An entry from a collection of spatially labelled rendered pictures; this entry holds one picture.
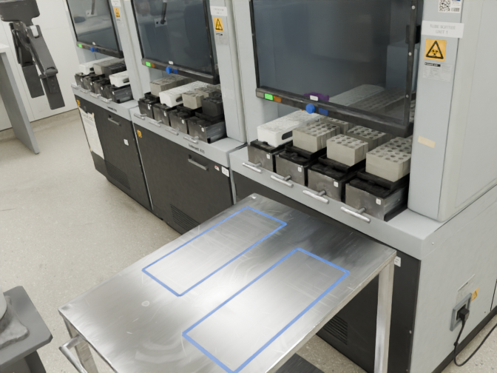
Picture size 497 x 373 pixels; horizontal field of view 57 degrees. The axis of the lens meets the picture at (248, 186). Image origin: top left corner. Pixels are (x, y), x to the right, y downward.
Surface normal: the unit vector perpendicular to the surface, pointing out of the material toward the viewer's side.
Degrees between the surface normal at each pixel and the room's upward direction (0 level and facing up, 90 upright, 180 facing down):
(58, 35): 90
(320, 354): 0
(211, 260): 0
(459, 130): 90
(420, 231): 0
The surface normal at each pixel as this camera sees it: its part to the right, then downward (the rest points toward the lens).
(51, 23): 0.63, 0.32
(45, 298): -0.10, -0.87
